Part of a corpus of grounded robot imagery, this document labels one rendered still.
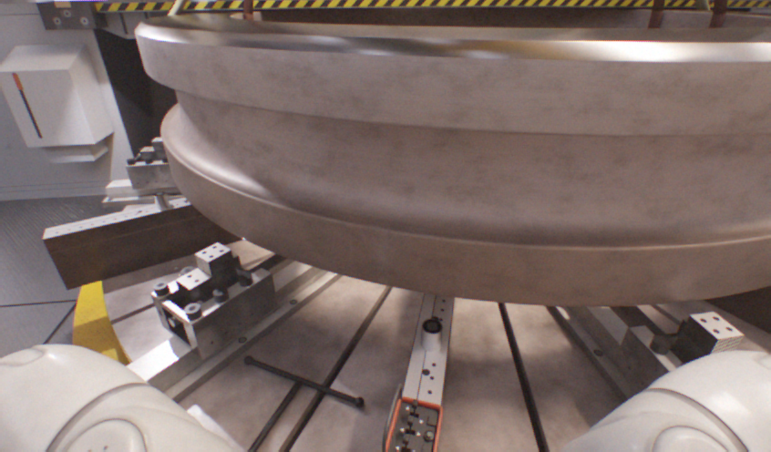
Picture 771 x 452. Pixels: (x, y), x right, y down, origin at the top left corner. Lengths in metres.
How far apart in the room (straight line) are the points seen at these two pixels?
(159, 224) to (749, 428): 2.85
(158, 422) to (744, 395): 0.55
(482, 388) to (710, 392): 1.57
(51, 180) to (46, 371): 4.98
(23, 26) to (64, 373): 4.64
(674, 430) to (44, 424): 0.56
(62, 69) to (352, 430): 3.81
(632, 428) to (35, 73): 4.62
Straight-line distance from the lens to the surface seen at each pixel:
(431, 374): 1.56
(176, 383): 2.16
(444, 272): 1.52
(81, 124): 4.62
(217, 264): 2.01
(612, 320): 2.35
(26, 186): 5.67
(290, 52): 1.44
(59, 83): 4.58
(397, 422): 1.31
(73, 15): 4.58
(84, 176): 5.32
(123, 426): 0.43
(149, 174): 3.87
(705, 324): 1.90
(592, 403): 2.14
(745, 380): 0.56
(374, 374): 2.04
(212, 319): 1.97
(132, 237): 2.99
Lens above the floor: 1.89
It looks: 29 degrees down
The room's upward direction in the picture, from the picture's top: straight up
